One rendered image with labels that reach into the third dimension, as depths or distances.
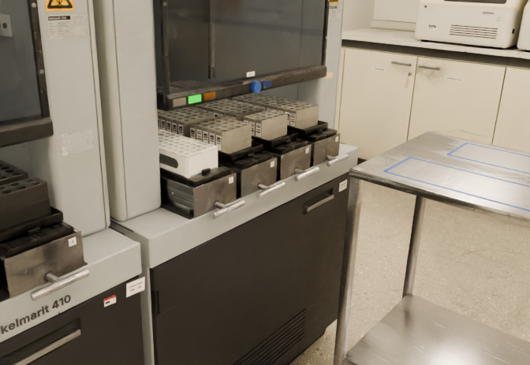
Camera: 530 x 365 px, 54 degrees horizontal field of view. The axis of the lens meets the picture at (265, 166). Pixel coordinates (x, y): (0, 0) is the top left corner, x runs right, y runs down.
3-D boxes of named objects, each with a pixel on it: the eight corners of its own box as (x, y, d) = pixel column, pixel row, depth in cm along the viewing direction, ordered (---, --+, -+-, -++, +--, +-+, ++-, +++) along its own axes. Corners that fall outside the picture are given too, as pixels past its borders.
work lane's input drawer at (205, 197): (32, 150, 153) (29, 121, 150) (75, 140, 163) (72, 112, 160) (207, 225, 110) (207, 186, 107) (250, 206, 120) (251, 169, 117)
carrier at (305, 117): (312, 123, 158) (313, 103, 156) (318, 124, 157) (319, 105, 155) (289, 130, 150) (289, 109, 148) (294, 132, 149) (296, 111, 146)
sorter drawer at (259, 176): (79, 139, 164) (76, 111, 161) (116, 131, 174) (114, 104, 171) (255, 203, 121) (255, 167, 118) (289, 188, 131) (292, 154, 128)
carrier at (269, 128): (281, 132, 147) (282, 112, 145) (287, 134, 146) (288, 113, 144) (255, 141, 139) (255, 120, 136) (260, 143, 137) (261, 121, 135)
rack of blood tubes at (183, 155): (106, 153, 131) (105, 129, 129) (139, 144, 139) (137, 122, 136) (187, 183, 114) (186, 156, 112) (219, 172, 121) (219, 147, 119)
